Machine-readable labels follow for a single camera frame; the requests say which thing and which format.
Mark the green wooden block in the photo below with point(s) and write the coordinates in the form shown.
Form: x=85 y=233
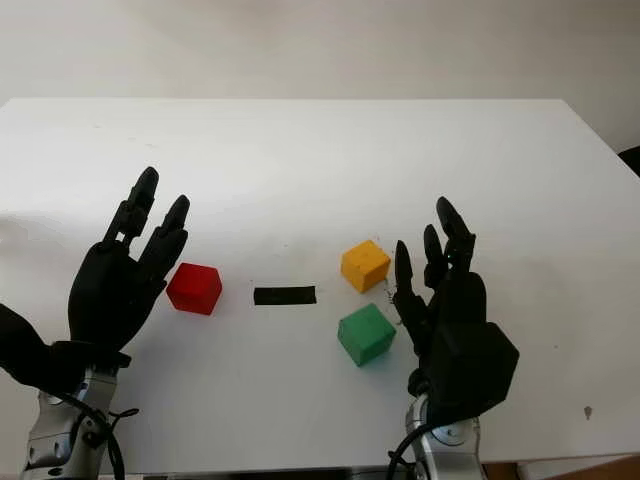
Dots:
x=365 y=332

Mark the dark object beside table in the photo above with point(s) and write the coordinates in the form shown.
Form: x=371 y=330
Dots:
x=631 y=162

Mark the black tape strip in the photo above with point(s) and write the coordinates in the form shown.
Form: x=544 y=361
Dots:
x=285 y=295

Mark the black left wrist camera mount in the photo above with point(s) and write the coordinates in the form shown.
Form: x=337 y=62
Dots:
x=25 y=355

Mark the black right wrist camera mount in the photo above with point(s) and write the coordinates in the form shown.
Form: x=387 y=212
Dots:
x=475 y=370

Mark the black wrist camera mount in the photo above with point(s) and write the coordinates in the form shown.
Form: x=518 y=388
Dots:
x=475 y=370
x=25 y=355

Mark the red wooden block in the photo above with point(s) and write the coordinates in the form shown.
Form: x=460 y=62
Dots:
x=192 y=290

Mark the yellow wooden block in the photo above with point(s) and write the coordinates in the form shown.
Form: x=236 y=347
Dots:
x=365 y=267

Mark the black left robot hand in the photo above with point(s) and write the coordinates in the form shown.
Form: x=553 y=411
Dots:
x=107 y=290

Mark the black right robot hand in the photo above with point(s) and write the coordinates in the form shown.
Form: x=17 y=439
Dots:
x=457 y=300

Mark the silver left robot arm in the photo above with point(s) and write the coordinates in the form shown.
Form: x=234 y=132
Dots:
x=55 y=435

